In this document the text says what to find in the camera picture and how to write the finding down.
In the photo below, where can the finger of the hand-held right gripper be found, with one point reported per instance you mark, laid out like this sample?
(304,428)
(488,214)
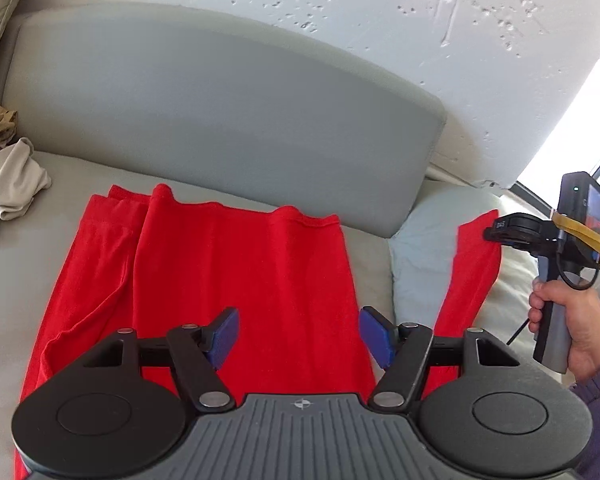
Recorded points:
(497,232)

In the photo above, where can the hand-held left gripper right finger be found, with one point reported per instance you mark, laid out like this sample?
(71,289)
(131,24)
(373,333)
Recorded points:
(377,337)

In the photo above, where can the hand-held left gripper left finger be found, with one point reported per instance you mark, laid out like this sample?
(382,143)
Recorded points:
(222,340)

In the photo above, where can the red long-sleeve shirt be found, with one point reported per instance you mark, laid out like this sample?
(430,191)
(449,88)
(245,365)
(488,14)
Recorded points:
(240,260)

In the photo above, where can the person's right hand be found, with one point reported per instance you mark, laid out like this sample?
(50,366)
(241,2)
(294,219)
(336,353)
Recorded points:
(587,330)

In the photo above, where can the window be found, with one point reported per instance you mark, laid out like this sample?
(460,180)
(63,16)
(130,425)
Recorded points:
(570,150)

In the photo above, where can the light grey large cushion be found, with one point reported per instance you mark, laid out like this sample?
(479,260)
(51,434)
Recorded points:
(420,255)

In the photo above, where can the grey sofa bed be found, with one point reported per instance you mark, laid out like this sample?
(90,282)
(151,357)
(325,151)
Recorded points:
(205,110)

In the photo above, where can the beige crumpled garment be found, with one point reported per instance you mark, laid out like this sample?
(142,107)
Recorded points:
(10,175)

